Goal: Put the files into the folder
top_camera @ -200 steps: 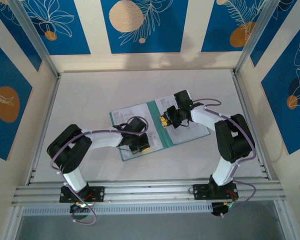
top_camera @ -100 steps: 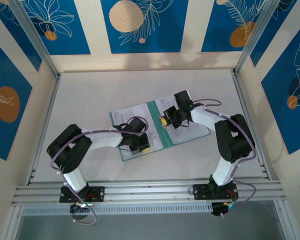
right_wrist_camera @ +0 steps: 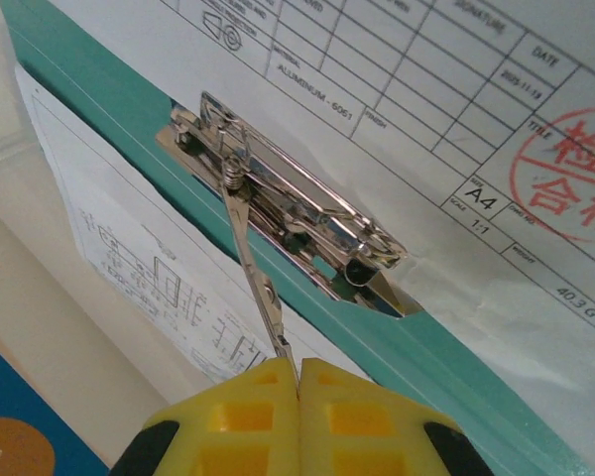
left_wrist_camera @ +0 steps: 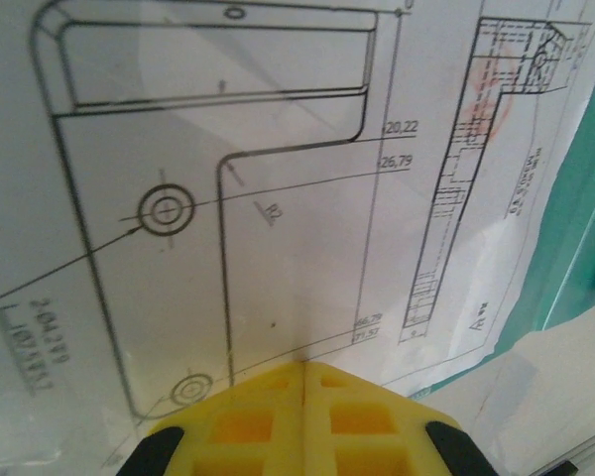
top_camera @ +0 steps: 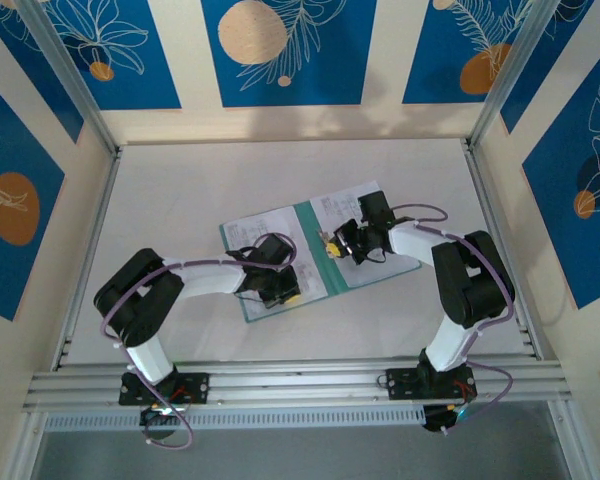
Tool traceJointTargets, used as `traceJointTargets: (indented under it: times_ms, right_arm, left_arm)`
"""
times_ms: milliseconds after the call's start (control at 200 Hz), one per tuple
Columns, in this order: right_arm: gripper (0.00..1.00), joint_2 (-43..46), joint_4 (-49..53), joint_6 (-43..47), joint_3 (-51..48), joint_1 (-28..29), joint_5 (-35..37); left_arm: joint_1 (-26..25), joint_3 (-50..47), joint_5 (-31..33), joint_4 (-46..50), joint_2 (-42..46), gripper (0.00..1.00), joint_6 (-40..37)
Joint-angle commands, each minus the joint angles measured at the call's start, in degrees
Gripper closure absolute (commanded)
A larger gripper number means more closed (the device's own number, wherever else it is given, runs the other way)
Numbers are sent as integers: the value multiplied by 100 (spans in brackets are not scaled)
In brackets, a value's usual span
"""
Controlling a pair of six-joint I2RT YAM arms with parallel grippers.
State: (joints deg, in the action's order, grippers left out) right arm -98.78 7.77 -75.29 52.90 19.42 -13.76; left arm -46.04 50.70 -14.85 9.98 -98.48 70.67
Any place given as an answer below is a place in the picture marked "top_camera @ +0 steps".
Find grey slotted cable duct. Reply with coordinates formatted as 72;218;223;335
42;404;427;434

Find white printed drawing sheet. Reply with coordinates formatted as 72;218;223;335
309;179;422;289
221;206;327;321

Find green paper folder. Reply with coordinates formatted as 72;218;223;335
218;197;424;325

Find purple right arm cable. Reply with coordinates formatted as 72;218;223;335
394;202;515;435

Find aluminium cross rail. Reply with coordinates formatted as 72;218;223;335
22;353;575;416

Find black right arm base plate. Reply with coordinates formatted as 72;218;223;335
385;366;478;401

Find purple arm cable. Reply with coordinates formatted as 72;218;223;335
102;232;299;450
394;202;515;435

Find aluminium frame post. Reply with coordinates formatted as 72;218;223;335
469;0;569;151
17;0;124;157

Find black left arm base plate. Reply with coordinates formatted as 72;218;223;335
118;372;211;407

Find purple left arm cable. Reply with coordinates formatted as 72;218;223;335
102;232;299;450

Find aluminium side rail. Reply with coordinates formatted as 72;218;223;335
52;147;124;371
462;138;545;360

